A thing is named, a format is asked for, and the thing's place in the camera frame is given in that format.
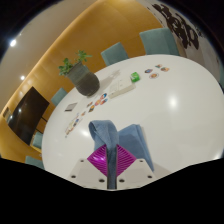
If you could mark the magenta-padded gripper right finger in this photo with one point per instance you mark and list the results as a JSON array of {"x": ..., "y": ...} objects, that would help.
[{"x": 135, "y": 173}]

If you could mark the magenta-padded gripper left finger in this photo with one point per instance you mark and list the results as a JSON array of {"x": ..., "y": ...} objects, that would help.
[{"x": 90, "y": 173}]

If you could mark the blue towel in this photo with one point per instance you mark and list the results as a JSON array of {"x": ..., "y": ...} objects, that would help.
[{"x": 131, "y": 138}]

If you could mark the colourful sticker sheet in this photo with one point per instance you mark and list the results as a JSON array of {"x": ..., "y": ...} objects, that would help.
[{"x": 74, "y": 124}]

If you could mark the grey flat card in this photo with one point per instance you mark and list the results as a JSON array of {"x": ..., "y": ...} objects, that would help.
[{"x": 70, "y": 107}]

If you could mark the colourful round badges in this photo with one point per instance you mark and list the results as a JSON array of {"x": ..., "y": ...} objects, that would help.
[
  {"x": 101, "y": 100},
  {"x": 153, "y": 75}
]

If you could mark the white flat box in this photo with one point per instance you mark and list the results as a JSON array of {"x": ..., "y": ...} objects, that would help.
[{"x": 120, "y": 88}]

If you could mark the potted plant in grey pot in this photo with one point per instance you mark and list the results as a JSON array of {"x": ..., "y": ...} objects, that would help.
[{"x": 85, "y": 81}]

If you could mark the small green box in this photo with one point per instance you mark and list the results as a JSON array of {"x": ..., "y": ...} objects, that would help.
[{"x": 135, "y": 77}]

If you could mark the teal chairs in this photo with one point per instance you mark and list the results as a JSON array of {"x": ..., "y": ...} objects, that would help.
[{"x": 158, "y": 41}]

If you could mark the ceiling lights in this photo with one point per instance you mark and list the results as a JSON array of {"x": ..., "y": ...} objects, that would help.
[{"x": 12, "y": 42}]

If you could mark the black wall screen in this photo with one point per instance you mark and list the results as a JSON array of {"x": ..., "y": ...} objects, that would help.
[{"x": 28, "y": 115}]

